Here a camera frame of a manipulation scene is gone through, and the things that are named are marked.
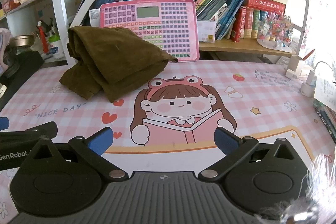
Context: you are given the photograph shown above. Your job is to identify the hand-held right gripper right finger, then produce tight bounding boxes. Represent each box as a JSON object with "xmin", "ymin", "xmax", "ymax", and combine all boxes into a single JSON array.
[{"xmin": 197, "ymin": 126, "xmax": 306, "ymax": 180}]

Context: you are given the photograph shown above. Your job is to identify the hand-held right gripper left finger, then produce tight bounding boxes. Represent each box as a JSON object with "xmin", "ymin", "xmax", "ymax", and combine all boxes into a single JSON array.
[{"xmin": 25, "ymin": 127, "xmax": 129, "ymax": 180}]

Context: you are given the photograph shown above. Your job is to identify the olive brown pants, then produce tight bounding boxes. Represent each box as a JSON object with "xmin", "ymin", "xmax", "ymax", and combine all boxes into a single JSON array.
[{"xmin": 59, "ymin": 26, "xmax": 179, "ymax": 103}]

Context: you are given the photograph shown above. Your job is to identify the pink checked cartoon desk mat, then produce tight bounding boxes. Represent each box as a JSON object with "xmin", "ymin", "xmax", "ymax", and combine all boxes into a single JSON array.
[{"xmin": 0, "ymin": 59, "xmax": 336, "ymax": 216}]

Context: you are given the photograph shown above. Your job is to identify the lavender folded garment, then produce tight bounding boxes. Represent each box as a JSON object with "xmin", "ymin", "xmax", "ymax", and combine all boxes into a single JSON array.
[{"xmin": 0, "ymin": 28, "xmax": 12, "ymax": 73}]

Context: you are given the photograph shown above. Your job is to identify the brass metal bowl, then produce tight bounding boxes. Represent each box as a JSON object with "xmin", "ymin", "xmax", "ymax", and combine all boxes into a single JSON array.
[{"xmin": 9, "ymin": 35, "xmax": 35, "ymax": 48}]

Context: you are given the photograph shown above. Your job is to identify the white tub green lid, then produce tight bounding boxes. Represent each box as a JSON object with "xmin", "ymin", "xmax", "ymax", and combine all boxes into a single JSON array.
[{"xmin": 48, "ymin": 34, "xmax": 65, "ymax": 60}]

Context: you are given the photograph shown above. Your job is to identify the red tassel pendant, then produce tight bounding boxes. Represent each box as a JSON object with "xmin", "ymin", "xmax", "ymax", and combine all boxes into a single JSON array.
[{"xmin": 38, "ymin": 20, "xmax": 50, "ymax": 54}]

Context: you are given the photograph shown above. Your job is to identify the white desk lamp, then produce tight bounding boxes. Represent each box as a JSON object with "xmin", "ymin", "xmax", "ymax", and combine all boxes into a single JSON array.
[{"xmin": 300, "ymin": 61, "xmax": 336, "ymax": 98}]

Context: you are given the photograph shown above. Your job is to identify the white storage box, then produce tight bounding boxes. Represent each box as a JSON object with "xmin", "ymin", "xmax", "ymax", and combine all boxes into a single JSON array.
[{"xmin": 196, "ymin": 19, "xmax": 219, "ymax": 43}]

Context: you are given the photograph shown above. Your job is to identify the red thick book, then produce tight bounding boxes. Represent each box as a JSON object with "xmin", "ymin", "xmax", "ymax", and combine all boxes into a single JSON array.
[
  {"xmin": 247, "ymin": 0, "xmax": 286, "ymax": 15},
  {"xmin": 230, "ymin": 7, "xmax": 248, "ymax": 42}
]

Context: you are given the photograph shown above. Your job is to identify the colourful candy ornament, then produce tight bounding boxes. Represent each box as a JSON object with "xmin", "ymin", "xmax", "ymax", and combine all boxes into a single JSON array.
[{"xmin": 257, "ymin": 11, "xmax": 294, "ymax": 54}]

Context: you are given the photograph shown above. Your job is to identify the pink toy keyboard tablet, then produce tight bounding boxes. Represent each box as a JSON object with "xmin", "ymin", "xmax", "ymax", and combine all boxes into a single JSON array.
[{"xmin": 100, "ymin": 0, "xmax": 200, "ymax": 62}]

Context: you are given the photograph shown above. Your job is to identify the row of colourful books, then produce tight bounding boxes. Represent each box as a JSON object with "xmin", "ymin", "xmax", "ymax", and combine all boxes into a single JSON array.
[{"xmin": 79, "ymin": 0, "xmax": 246, "ymax": 41}]

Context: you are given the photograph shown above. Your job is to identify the white wooden bookshelf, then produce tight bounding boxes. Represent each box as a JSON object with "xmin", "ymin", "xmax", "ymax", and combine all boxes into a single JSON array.
[{"xmin": 0, "ymin": 0, "xmax": 315, "ymax": 62}]

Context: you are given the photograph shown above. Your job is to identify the thick book white pages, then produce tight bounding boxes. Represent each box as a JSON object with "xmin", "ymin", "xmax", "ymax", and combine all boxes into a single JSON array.
[{"xmin": 70, "ymin": 0, "xmax": 101, "ymax": 28}]

